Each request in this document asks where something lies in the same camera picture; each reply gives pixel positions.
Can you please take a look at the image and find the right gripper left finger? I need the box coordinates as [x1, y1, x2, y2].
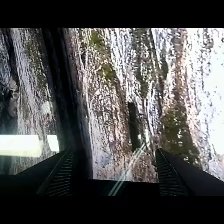
[0, 148, 76, 197]

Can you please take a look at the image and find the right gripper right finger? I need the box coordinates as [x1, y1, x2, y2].
[155, 148, 224, 197]

